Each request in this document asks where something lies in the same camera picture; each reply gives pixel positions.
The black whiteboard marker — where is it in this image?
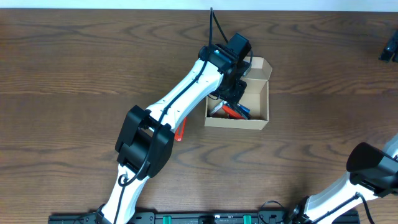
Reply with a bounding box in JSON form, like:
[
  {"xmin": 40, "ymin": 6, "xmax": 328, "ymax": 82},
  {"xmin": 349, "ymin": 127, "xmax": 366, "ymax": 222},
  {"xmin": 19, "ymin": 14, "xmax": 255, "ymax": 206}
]
[{"xmin": 208, "ymin": 101, "xmax": 224, "ymax": 116}]

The blue whiteboard marker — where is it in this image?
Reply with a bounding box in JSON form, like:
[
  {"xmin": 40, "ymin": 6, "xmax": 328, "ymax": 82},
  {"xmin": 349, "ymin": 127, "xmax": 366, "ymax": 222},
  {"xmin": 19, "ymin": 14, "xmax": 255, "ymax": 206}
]
[{"xmin": 238, "ymin": 104, "xmax": 250, "ymax": 114}]

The red black stapler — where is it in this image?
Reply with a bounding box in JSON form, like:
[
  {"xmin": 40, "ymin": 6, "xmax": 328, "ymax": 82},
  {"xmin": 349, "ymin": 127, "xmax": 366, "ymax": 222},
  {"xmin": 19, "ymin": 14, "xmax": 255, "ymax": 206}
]
[{"xmin": 222, "ymin": 104, "xmax": 249, "ymax": 119}]

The cardboard box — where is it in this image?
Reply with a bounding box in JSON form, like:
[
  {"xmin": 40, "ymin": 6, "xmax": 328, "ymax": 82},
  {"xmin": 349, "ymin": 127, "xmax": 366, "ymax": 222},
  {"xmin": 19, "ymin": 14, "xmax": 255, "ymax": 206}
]
[{"xmin": 205, "ymin": 57, "xmax": 272, "ymax": 130}]

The orange utility knife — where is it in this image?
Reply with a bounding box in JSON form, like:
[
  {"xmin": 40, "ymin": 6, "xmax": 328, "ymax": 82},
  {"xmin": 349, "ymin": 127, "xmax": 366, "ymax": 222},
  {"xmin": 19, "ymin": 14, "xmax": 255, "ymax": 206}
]
[{"xmin": 174, "ymin": 118, "xmax": 187, "ymax": 142}]

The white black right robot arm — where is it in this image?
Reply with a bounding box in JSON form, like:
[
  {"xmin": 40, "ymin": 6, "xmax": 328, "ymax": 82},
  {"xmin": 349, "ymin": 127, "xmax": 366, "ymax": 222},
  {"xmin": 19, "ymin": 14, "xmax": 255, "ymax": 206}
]
[{"xmin": 289, "ymin": 136, "xmax": 397, "ymax": 223}]

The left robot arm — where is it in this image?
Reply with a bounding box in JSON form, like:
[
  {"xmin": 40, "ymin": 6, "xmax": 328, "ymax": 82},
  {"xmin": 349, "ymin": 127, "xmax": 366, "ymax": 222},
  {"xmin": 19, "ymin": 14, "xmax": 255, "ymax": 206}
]
[{"xmin": 95, "ymin": 33, "xmax": 251, "ymax": 223}]

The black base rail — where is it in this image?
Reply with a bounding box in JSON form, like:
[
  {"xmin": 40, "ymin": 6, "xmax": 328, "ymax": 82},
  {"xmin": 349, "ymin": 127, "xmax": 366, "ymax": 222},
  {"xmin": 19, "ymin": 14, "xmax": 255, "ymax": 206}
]
[{"xmin": 48, "ymin": 208, "xmax": 361, "ymax": 224}]

